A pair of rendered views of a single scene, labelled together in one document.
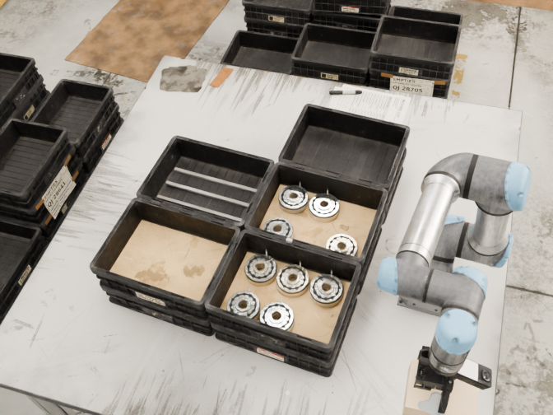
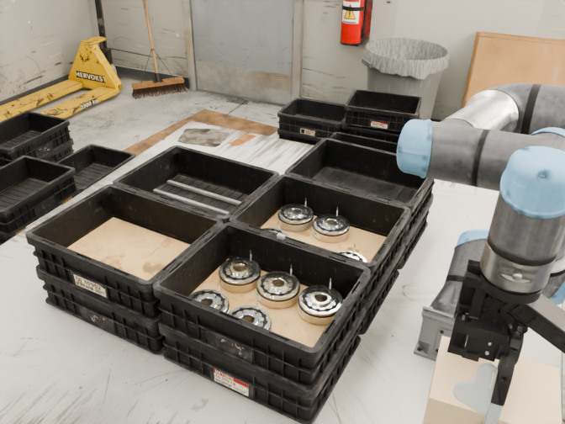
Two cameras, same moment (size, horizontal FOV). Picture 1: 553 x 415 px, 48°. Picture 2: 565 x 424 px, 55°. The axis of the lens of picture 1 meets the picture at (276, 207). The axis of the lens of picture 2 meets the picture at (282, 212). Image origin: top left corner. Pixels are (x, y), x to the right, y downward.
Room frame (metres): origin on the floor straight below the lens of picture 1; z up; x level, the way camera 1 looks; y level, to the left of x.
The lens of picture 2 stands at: (-0.01, -0.07, 1.69)
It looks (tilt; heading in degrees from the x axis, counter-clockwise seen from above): 32 degrees down; 2
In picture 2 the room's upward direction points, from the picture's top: 1 degrees clockwise
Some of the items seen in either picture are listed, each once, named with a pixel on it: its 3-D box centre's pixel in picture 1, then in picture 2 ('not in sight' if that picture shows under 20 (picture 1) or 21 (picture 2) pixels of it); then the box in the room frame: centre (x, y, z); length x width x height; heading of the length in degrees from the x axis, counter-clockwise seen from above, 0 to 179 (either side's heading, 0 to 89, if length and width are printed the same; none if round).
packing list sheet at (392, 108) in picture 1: (368, 107); not in sight; (1.85, -0.42, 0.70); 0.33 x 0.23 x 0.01; 69
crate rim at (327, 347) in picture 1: (284, 286); (263, 281); (0.92, 0.00, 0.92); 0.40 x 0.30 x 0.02; 64
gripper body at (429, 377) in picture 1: (438, 367); (493, 312); (0.50, -0.32, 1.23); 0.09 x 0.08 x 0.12; 71
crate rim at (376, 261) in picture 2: (317, 210); (321, 218); (1.19, -0.13, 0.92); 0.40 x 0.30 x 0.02; 64
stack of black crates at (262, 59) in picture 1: (264, 67); not in sight; (2.69, -0.01, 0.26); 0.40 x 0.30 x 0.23; 69
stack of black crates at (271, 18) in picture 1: (284, 16); (315, 136); (3.06, -0.16, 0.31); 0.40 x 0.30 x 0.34; 69
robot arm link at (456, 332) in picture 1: (454, 336); (534, 203); (0.50, -0.33, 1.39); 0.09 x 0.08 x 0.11; 152
